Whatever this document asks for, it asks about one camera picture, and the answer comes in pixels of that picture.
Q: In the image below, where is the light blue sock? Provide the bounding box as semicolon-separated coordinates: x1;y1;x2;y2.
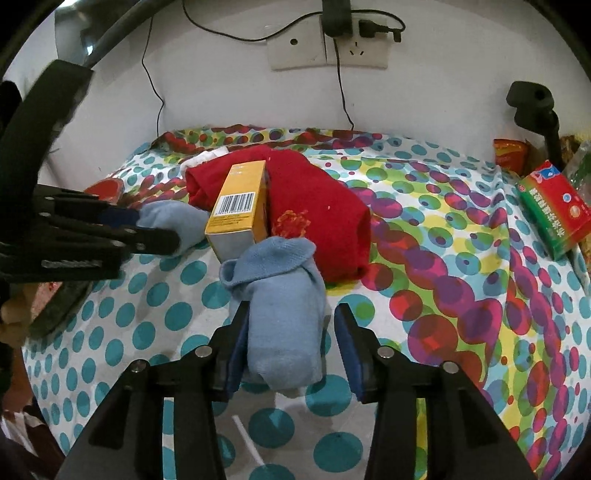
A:
136;200;209;257
219;236;327;391

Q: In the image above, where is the yellow medicine box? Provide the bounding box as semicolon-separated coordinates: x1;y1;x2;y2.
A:
204;160;269;263

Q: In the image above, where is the red sock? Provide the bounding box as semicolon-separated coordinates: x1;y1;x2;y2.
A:
181;145;271;211
266;150;370;283

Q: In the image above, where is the person left hand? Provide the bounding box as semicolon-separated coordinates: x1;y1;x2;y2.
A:
1;281;50;349

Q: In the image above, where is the red round tray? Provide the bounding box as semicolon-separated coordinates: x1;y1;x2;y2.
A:
84;178;124;205

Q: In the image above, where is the polka dot bed sheet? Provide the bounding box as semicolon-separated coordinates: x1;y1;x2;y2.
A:
23;125;590;479

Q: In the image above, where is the red green medicine box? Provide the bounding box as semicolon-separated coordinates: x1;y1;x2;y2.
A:
517;160;590;260

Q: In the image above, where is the red snack packet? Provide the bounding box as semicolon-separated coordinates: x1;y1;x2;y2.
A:
493;139;530;176

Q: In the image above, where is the black charger plug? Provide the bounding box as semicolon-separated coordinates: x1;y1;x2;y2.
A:
321;0;353;38

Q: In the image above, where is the plastic bag of snacks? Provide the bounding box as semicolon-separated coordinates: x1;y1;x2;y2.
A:
560;135;590;202

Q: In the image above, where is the black usb plug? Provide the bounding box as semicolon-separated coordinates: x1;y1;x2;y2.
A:
358;19;406;43

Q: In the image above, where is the black clamp stand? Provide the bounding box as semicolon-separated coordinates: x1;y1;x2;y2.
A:
506;81;565;172

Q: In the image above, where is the grey wall cable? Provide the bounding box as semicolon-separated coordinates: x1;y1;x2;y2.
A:
140;15;167;139

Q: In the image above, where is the white wall socket plate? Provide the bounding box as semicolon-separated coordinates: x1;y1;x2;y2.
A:
266;14;394;71

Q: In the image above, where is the black charger cable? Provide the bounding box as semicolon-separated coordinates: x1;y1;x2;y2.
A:
332;36;356;133

